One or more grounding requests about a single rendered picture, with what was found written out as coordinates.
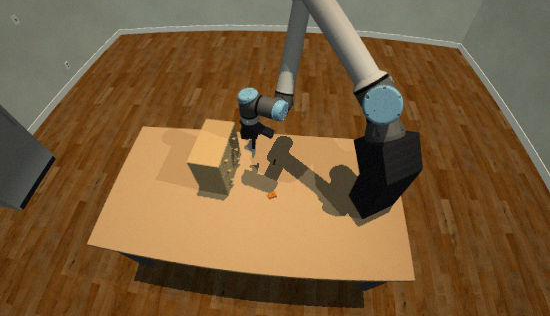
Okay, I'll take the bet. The tan chest of drawers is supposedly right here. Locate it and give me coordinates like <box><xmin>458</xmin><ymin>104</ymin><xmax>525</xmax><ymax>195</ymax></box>
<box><xmin>187</xmin><ymin>119</ymin><xmax>235</xmax><ymax>195</ymax></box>

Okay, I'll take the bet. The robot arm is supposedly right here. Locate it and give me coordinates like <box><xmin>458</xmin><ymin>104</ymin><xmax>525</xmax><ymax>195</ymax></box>
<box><xmin>238</xmin><ymin>0</ymin><xmax>406</xmax><ymax>143</ymax></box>

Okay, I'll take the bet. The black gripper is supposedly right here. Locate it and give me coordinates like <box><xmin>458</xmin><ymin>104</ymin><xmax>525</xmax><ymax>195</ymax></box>
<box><xmin>240</xmin><ymin>119</ymin><xmax>261</xmax><ymax>158</ymax></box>

